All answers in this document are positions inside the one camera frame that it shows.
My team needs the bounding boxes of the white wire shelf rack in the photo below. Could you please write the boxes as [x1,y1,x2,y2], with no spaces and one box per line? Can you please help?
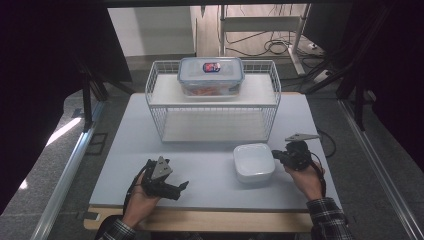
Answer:
[144,59,283,145]

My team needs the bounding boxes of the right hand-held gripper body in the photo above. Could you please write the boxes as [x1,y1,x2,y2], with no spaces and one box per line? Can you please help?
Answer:
[282,133,321,172]

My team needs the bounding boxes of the person's plaid sleeve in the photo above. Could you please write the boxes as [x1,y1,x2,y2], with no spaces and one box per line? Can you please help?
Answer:
[94,215,138,240]
[305,196,355,240]

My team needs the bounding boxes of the person's right plaid sleeve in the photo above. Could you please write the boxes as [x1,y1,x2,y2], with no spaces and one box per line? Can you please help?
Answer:
[305,196,355,240]

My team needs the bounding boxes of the person's left hand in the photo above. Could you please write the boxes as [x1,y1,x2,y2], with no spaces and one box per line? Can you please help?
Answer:
[121,181,162,230]

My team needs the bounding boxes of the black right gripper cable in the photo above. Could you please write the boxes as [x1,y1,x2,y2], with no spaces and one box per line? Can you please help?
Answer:
[309,151,328,198]

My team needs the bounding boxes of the dark curtain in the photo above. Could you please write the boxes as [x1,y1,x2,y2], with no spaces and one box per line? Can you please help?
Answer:
[0,0,134,216]
[346,0,424,171]

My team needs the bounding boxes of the white square bowl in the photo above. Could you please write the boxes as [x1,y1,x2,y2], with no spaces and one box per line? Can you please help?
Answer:
[232,142,277,185]

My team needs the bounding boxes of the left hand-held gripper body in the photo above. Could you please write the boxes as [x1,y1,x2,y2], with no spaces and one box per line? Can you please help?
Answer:
[141,155,175,201]

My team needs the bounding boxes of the thin black floor cable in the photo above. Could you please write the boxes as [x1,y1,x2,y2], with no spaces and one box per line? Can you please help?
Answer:
[315,127,338,160]

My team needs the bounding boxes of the aluminium rail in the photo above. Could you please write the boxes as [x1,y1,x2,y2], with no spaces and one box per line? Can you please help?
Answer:
[30,101,107,240]
[337,99,424,240]

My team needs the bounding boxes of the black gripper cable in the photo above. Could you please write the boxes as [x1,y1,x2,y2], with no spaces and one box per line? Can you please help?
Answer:
[309,151,328,198]
[122,162,150,215]

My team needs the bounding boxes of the clear plastic food container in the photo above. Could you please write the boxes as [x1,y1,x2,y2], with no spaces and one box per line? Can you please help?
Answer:
[176,56,246,98]

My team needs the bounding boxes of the white desk frame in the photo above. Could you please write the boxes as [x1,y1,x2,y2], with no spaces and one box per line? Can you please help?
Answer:
[217,3,312,76]

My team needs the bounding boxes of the white cabinet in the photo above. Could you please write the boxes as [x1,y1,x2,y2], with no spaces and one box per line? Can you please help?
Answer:
[107,5,198,58]

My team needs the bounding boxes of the white power strip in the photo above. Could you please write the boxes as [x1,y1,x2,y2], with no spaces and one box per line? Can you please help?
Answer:
[312,69,332,84]

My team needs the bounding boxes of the person's left plaid sleeve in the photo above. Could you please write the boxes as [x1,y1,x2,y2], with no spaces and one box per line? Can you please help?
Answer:
[94,215,138,240]

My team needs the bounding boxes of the person's right hand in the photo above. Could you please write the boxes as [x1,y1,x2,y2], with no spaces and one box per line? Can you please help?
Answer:
[283,160,326,202]

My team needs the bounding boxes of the black metal stand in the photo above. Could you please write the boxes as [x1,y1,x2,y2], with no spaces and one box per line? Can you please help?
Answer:
[352,83,368,132]
[79,63,110,132]

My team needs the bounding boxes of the black floor cables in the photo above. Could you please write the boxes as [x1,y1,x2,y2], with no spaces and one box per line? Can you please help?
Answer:
[225,29,316,58]

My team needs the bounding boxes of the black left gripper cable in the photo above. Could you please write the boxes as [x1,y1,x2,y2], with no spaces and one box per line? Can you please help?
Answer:
[122,162,150,215]

